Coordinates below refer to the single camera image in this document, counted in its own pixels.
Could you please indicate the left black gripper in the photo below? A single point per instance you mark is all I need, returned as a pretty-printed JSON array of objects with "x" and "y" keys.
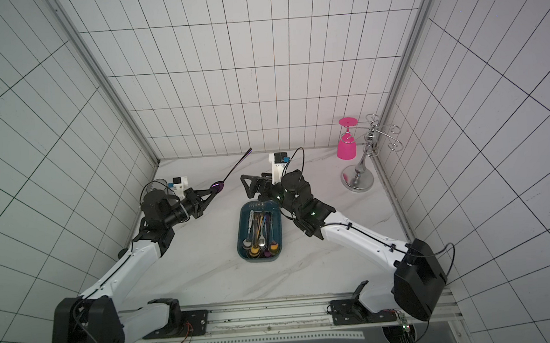
[{"x": 199, "y": 204}]

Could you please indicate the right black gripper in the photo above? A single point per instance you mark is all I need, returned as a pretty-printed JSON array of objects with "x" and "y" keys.
[{"x": 262, "y": 186}]

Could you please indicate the black spoon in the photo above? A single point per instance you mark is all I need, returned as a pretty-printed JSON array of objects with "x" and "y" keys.
[{"x": 234, "y": 169}]

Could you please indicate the teal plastic storage box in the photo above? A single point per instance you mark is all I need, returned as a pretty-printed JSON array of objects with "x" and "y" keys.
[{"x": 257, "y": 206}]

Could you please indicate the silver spoon clear handle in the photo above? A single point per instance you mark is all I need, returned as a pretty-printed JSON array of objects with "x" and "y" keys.
[{"x": 247, "y": 242}]

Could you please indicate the long gold spoon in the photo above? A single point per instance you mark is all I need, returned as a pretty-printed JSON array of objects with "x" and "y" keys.
[{"x": 254, "y": 251}]

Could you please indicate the purple bowl dark spoon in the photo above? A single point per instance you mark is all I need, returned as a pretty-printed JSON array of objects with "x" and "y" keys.
[{"x": 265, "y": 251}]

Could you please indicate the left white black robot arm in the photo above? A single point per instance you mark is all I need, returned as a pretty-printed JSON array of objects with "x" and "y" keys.
[{"x": 95, "y": 315}]

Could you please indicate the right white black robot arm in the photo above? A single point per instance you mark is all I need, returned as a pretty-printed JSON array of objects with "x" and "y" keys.
[{"x": 413, "y": 279}]

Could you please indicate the grey translucent cup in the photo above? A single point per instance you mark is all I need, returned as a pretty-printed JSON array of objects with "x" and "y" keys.
[{"x": 156, "y": 184}]

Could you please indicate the pink upside-down wine glass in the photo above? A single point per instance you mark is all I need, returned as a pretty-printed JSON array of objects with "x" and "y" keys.
[{"x": 347, "y": 146}]

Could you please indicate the chrome wine glass rack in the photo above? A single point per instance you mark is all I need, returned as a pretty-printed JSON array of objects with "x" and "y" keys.
[{"x": 357, "y": 177}]

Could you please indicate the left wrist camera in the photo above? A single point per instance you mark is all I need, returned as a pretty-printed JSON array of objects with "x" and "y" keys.
[{"x": 178, "y": 185}]

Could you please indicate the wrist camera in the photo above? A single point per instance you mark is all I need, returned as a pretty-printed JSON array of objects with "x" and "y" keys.
[
  {"x": 178, "y": 185},
  {"x": 279, "y": 161}
]

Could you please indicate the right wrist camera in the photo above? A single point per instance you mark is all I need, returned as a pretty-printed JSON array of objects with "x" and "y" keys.
[{"x": 279, "y": 161}]

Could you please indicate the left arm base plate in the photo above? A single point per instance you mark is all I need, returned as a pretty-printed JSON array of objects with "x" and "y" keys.
[{"x": 191, "y": 323}]

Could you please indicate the aluminium mounting rail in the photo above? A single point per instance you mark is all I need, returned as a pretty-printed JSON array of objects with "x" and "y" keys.
[{"x": 281, "y": 319}]

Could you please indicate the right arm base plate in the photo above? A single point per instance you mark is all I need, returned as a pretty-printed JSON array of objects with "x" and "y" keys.
[{"x": 350, "y": 312}]

